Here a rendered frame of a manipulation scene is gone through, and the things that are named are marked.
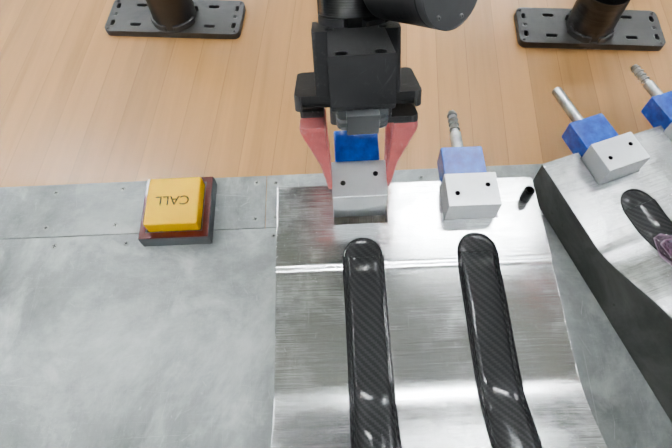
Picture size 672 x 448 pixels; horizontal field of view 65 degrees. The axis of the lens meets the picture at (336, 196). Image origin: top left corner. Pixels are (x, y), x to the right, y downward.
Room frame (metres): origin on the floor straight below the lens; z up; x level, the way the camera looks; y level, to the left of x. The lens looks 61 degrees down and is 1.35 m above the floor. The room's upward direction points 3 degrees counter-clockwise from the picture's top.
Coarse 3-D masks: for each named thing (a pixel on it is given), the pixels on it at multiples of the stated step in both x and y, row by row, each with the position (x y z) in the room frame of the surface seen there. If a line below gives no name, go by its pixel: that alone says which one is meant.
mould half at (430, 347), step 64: (320, 192) 0.26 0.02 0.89; (512, 192) 0.25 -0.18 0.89; (320, 256) 0.19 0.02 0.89; (384, 256) 0.19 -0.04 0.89; (448, 256) 0.19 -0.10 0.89; (512, 256) 0.18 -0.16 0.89; (320, 320) 0.13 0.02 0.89; (448, 320) 0.13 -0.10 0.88; (512, 320) 0.12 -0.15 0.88; (320, 384) 0.08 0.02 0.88; (448, 384) 0.07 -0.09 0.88; (576, 384) 0.07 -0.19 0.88
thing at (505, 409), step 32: (352, 256) 0.19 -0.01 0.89; (480, 256) 0.19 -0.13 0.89; (352, 288) 0.16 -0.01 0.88; (384, 288) 0.16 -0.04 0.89; (480, 288) 0.16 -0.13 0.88; (352, 320) 0.13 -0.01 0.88; (384, 320) 0.13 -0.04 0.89; (480, 320) 0.13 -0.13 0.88; (352, 352) 0.10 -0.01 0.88; (384, 352) 0.10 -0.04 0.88; (480, 352) 0.10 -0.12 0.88; (512, 352) 0.10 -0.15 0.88; (352, 384) 0.08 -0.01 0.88; (384, 384) 0.07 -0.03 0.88; (480, 384) 0.07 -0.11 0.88; (512, 384) 0.07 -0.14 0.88; (352, 416) 0.05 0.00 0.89; (384, 416) 0.05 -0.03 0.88; (512, 416) 0.04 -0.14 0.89
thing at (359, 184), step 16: (336, 144) 0.29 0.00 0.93; (352, 144) 0.29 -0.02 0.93; (368, 144) 0.29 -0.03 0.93; (336, 160) 0.27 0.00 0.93; (352, 160) 0.27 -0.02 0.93; (368, 160) 0.26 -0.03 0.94; (384, 160) 0.26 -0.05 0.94; (336, 176) 0.25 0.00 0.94; (352, 176) 0.25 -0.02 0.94; (368, 176) 0.25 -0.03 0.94; (384, 176) 0.25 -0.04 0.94; (336, 192) 0.23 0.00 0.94; (352, 192) 0.23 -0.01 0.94; (368, 192) 0.23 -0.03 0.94; (384, 192) 0.23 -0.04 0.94; (336, 208) 0.23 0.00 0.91; (352, 208) 0.23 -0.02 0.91; (368, 208) 0.23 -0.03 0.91; (384, 208) 0.23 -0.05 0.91
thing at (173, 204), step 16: (160, 192) 0.30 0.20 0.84; (176, 192) 0.30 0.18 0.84; (192, 192) 0.30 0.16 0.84; (160, 208) 0.28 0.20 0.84; (176, 208) 0.28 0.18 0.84; (192, 208) 0.28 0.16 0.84; (144, 224) 0.26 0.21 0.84; (160, 224) 0.26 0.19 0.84; (176, 224) 0.26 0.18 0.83; (192, 224) 0.26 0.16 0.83
